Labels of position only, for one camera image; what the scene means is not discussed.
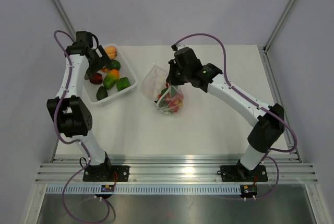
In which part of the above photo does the dark plum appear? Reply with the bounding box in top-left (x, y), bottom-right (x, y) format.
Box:
top-left (89, 73), bottom-right (103, 85)

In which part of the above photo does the small circuit board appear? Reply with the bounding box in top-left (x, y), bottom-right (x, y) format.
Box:
top-left (101, 184), bottom-right (115, 193)
top-left (240, 184), bottom-right (258, 198)

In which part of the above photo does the left small circuit board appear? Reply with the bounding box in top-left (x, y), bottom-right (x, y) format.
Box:
top-left (101, 184), bottom-right (115, 193)

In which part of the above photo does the right small circuit board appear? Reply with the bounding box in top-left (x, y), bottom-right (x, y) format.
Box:
top-left (240, 184), bottom-right (258, 198)

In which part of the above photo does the red cherry bunch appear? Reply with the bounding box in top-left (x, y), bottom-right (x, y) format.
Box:
top-left (154, 82), bottom-right (184, 114)

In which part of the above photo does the green pepper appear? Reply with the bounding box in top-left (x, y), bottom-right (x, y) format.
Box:
top-left (116, 77), bottom-right (131, 91)

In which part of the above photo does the white slotted cable duct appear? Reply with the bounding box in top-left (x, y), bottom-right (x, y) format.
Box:
top-left (46, 184), bottom-right (241, 195)

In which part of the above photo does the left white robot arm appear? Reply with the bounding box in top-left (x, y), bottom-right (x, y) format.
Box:
top-left (46, 31), bottom-right (113, 182)

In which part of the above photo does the white plastic basket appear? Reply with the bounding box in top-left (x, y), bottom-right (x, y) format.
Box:
top-left (82, 43), bottom-right (138, 106)

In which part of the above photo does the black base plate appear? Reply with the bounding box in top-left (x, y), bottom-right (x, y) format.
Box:
top-left (217, 165), bottom-right (268, 182)
top-left (82, 165), bottom-right (130, 182)

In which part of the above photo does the green lime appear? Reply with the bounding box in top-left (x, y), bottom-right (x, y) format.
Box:
top-left (108, 60), bottom-right (121, 70)

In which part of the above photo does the green avocado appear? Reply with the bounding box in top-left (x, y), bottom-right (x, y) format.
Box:
top-left (96, 86), bottom-right (109, 101)

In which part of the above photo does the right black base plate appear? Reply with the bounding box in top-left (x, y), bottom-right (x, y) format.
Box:
top-left (217, 165), bottom-right (268, 182)

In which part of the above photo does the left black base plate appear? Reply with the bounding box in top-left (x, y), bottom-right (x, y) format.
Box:
top-left (82, 165), bottom-right (130, 182)

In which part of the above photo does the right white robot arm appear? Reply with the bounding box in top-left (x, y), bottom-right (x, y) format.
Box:
top-left (166, 46), bottom-right (285, 180)

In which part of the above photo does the clear zip top bag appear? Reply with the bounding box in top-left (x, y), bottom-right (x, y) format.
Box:
top-left (141, 63), bottom-right (184, 114)

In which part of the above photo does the yellow red mango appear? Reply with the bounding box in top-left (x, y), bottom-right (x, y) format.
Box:
top-left (103, 69), bottom-right (120, 90)

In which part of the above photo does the orange peach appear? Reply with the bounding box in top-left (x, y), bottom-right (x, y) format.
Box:
top-left (104, 45), bottom-right (117, 60)

